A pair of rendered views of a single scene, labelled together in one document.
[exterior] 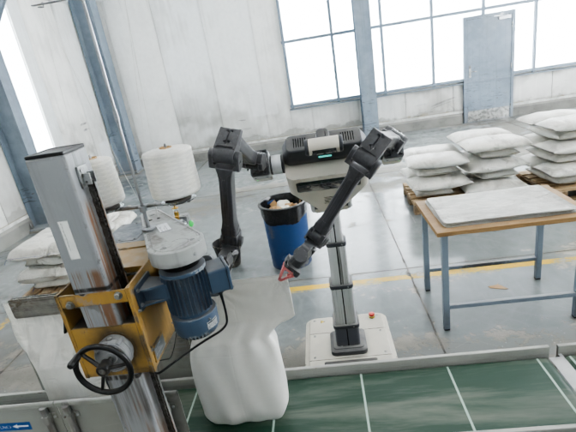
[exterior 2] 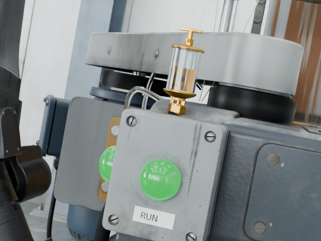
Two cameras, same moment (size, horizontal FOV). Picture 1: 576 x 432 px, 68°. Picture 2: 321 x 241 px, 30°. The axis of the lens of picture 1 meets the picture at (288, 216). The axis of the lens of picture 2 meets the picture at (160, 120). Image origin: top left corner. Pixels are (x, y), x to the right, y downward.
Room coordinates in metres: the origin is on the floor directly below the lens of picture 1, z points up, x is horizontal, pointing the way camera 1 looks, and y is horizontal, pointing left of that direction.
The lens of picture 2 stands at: (2.23, 0.49, 1.35)
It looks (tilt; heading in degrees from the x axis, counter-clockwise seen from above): 3 degrees down; 185
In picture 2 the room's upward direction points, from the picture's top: 10 degrees clockwise
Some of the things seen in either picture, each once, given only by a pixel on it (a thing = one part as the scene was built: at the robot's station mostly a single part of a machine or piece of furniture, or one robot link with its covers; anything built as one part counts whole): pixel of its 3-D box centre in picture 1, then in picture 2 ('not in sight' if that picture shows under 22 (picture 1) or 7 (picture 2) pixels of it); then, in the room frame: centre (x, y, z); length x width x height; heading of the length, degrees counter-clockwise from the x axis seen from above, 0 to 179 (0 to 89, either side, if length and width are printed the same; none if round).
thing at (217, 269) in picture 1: (218, 278); (63, 134); (1.29, 0.27, 1.25); 0.10 x 0.08 x 0.12; 19
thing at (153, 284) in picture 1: (157, 289); not in sight; (1.23, 0.45, 1.27); 0.12 x 0.09 x 0.09; 174
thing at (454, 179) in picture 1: (437, 180); not in sight; (4.63, -1.76, 0.33); 0.66 x 0.43 x 0.13; 84
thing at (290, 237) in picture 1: (287, 231); not in sight; (3.86, 0.03, 0.32); 0.51 x 0.48 x 0.65; 174
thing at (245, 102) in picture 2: not in sight; (251, 104); (1.61, 0.53, 1.35); 0.09 x 0.09 x 0.03
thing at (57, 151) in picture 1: (55, 151); not in sight; (1.22, 0.61, 1.76); 0.12 x 0.11 x 0.01; 174
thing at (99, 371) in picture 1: (103, 370); not in sight; (1.05, 0.61, 1.13); 0.18 x 0.11 x 0.18; 84
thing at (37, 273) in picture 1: (52, 262); not in sight; (4.07, 2.45, 0.32); 0.67 x 0.42 x 0.14; 178
